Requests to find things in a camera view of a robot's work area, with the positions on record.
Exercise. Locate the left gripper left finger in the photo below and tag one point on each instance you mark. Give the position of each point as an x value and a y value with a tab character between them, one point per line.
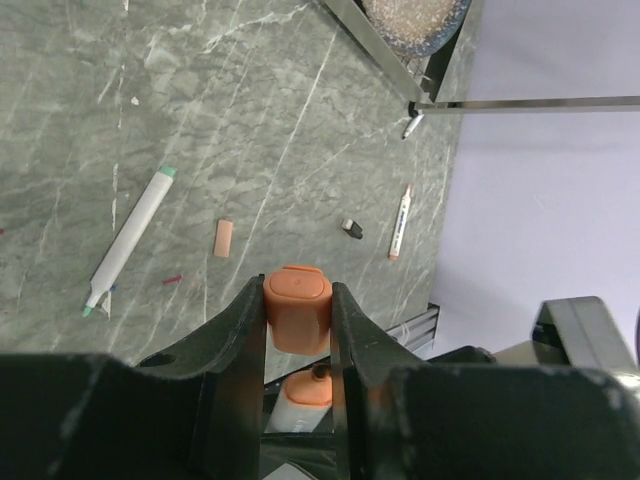
217	380

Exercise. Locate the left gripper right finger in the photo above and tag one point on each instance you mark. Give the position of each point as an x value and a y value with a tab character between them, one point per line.
376	382

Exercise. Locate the grey marker orange tip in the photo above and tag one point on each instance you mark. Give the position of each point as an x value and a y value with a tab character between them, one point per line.
303	400

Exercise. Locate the large orange marker cap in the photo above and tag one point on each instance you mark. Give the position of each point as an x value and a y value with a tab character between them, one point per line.
298	302

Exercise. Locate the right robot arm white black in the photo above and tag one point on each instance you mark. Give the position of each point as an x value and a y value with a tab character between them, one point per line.
577	332

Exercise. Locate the small light-orange pen cap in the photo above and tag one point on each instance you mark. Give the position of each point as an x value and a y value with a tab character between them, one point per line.
223	238

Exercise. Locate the small black pen cap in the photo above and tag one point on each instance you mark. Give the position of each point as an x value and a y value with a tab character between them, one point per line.
352	228

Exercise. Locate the grey pen by rack leg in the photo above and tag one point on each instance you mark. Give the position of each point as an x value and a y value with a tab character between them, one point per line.
412	125

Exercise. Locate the white marker near right edge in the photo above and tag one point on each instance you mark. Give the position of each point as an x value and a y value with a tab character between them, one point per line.
400	224

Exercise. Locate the white green-tipped highlighter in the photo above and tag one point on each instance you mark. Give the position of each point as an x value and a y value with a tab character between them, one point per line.
128	237

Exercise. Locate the steel dish rack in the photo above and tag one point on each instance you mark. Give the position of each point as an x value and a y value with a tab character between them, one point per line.
419	77

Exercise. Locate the speckled grey plate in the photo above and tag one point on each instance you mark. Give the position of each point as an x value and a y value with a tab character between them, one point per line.
416	28

